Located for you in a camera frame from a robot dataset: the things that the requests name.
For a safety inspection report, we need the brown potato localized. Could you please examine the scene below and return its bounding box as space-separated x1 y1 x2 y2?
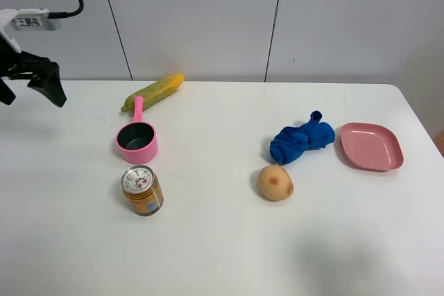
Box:
257 165 294 201

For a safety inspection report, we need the pink square plate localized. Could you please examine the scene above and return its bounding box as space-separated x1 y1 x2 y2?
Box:
340 123 404 171

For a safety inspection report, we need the pink toy saucepan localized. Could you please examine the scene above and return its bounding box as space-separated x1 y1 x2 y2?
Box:
116 96 158 164

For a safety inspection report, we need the orange drink can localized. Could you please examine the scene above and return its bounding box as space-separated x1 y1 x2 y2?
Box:
121 165 164 216

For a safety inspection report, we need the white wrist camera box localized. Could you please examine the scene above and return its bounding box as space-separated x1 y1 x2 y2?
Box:
1 8 61 53

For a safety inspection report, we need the yellow green corn cob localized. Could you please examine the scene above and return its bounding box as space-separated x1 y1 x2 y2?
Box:
121 73 185 113

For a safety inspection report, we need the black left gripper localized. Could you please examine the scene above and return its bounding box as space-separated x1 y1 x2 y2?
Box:
0 37 67 107

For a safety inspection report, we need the blue cloth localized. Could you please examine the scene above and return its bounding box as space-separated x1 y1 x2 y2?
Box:
269 111 336 165

